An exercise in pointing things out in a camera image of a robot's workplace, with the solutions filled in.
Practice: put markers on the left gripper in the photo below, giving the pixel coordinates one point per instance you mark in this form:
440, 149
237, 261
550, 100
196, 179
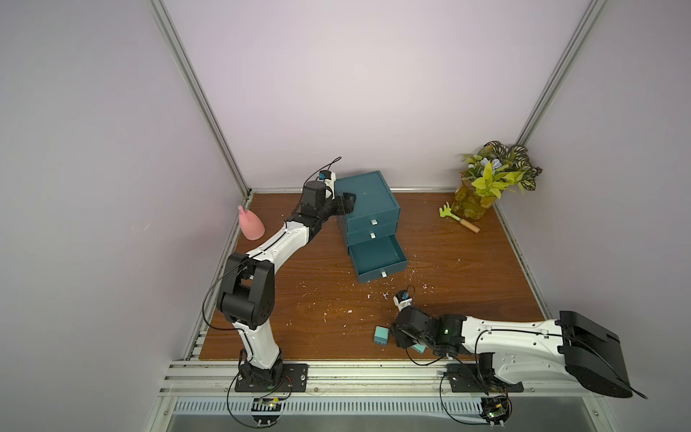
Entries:
347, 207

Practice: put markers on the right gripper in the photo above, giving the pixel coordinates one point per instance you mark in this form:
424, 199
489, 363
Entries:
402, 328

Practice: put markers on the teal drawer cabinet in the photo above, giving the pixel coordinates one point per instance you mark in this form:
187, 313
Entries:
370, 230

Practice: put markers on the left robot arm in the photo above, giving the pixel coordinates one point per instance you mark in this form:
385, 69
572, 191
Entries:
247, 294

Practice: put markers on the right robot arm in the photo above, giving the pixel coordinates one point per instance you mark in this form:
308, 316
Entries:
571, 348

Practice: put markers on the right electronics board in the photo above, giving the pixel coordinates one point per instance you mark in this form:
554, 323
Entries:
496, 410

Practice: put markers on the electronics board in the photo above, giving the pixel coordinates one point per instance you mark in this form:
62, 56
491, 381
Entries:
496, 410
266, 411

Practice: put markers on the green toy rake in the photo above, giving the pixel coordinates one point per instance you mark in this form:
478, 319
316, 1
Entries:
446, 212

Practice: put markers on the pink spray bottle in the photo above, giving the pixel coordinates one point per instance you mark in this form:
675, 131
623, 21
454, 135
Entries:
250, 225

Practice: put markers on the artificial plant in vase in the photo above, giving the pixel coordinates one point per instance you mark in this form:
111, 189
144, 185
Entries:
490, 173

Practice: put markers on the left electronics board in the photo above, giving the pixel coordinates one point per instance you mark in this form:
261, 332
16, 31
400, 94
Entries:
266, 411

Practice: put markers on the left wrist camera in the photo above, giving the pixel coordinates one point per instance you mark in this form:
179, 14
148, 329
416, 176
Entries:
328, 178

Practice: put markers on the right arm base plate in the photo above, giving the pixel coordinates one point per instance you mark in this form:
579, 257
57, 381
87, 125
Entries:
468, 378

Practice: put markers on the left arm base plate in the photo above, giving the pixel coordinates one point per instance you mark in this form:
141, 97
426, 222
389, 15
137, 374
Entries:
291, 377

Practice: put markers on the aluminium front rail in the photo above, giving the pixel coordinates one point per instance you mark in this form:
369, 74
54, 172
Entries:
323, 378

